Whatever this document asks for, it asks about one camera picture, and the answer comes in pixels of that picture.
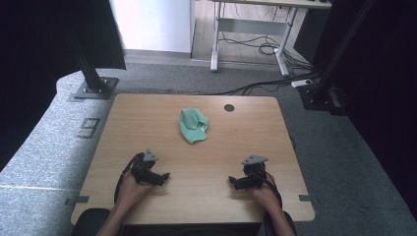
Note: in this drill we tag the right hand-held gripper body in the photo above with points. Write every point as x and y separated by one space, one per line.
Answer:
254 173

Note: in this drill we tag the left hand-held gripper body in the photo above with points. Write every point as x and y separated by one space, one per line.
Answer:
142 168

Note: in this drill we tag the person's right hand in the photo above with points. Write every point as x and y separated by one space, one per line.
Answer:
265 196

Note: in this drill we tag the person's left hand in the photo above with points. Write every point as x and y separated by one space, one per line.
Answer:
131 193

